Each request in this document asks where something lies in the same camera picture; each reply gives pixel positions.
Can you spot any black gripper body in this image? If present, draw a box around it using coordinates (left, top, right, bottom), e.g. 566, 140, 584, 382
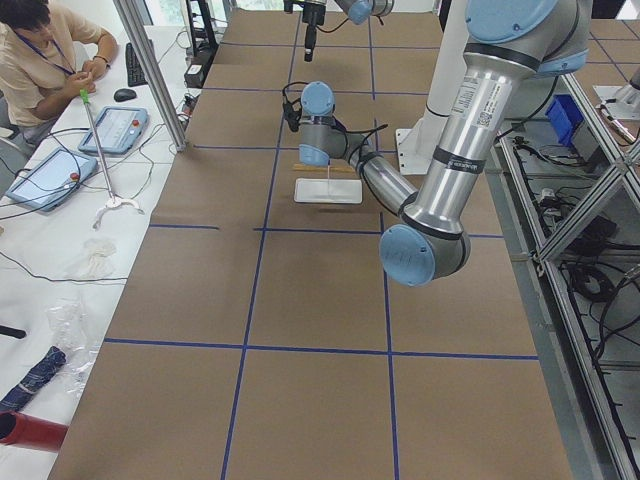
301, 0, 325, 27

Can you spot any red bottle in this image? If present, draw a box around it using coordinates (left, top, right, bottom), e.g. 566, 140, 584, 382
1, 411, 68, 452

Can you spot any metal reacher stick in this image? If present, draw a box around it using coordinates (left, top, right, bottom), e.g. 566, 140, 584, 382
80, 89, 144, 231

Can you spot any far teach pendant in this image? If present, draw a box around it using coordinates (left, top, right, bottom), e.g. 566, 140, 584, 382
91, 106, 149, 155

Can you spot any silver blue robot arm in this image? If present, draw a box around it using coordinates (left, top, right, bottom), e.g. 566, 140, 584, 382
284, 0, 394, 62
299, 1, 592, 286

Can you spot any white crumpled cloth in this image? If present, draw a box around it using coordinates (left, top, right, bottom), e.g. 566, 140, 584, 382
65, 238, 117, 280

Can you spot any near teach pendant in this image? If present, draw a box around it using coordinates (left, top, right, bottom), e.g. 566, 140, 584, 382
6, 147, 97, 212

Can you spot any folded blue umbrella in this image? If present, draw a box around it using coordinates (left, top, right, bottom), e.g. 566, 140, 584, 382
1, 346, 67, 413

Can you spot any seated person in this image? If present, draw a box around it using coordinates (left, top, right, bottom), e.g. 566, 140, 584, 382
1, 0, 119, 147

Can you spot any black keyboard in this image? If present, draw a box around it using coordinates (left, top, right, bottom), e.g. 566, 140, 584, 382
125, 42, 147, 87

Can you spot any white wooden towel rack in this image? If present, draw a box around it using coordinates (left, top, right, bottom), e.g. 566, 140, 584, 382
293, 164, 363, 205

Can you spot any black computer mouse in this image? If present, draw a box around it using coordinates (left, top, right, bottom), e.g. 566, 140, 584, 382
113, 88, 137, 103

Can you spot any teach pendant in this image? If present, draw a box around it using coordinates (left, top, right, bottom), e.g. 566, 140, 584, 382
91, 106, 149, 155
6, 147, 97, 212

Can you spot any clear plastic wrap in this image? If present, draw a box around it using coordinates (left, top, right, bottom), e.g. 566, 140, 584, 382
46, 299, 100, 399

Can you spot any aluminium frame post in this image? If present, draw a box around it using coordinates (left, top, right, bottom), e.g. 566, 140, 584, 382
113, 0, 186, 152

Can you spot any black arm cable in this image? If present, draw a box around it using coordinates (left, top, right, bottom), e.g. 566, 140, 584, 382
280, 82, 391, 166

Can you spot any blue storage bin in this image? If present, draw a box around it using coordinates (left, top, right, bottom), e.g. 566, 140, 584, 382
545, 94, 584, 147

